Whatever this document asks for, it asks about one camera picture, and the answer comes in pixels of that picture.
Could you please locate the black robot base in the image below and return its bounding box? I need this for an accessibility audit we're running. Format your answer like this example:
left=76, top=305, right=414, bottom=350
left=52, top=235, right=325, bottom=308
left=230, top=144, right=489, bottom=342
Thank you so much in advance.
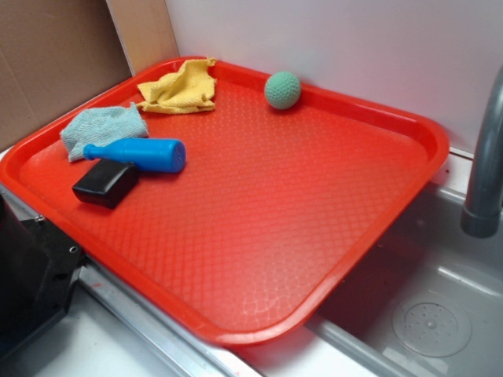
left=1, top=199, right=83, bottom=361

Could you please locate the yellow cloth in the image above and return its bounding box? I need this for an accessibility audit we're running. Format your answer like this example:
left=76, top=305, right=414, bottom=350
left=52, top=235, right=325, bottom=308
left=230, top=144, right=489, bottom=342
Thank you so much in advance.
left=136, top=58, right=217, bottom=115

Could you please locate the light blue cloth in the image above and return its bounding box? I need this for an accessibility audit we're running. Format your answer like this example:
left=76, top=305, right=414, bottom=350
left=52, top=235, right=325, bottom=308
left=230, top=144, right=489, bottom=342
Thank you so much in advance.
left=60, top=103, right=149, bottom=162

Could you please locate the red plastic tray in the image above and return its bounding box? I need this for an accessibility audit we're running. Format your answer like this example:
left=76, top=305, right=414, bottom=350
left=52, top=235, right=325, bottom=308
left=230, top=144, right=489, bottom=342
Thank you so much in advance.
left=1, top=61, right=449, bottom=346

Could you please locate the blue plastic bottle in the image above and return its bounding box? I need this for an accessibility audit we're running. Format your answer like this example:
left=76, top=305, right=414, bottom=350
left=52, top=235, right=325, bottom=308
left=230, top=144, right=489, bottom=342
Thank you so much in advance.
left=83, top=138, right=187, bottom=174

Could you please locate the green dimpled ball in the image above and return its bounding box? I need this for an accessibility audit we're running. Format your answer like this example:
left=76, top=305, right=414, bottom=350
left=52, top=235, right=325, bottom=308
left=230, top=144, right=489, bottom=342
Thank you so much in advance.
left=264, top=71, right=301, bottom=110

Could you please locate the black rectangular block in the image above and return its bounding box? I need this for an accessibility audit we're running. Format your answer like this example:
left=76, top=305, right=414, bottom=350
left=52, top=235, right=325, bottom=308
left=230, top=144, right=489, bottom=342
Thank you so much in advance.
left=72, top=159, right=140, bottom=209

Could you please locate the grey plastic sink basin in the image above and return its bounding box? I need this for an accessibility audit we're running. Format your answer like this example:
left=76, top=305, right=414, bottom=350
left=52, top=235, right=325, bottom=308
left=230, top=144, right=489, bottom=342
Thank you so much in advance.
left=235, top=178, right=503, bottom=377

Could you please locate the grey faucet spout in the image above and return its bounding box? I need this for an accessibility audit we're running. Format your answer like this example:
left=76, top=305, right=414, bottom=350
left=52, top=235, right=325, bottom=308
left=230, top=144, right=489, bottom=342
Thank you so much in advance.
left=461, top=71, right=502, bottom=238

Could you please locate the brown cardboard panel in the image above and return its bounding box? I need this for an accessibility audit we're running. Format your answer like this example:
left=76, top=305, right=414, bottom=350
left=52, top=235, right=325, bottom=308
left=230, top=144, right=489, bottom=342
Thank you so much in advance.
left=1, top=1, right=130, bottom=149

